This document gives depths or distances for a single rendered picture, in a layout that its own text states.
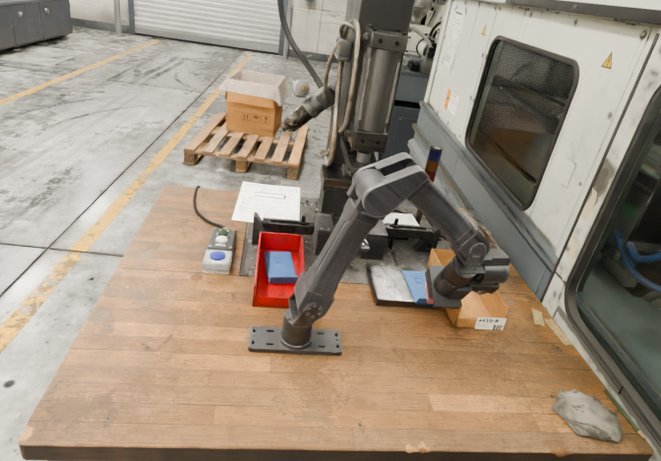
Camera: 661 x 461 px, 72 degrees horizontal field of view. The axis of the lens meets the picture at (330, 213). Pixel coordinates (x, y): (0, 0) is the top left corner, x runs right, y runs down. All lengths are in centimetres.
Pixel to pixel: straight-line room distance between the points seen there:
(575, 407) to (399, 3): 97
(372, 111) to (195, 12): 956
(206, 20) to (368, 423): 1002
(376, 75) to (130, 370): 83
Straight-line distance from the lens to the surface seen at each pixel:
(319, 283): 90
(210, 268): 120
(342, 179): 121
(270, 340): 101
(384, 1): 122
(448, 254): 135
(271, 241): 129
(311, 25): 1038
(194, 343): 102
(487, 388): 107
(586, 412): 110
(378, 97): 116
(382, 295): 118
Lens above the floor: 160
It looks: 27 degrees down
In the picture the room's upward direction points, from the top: 9 degrees clockwise
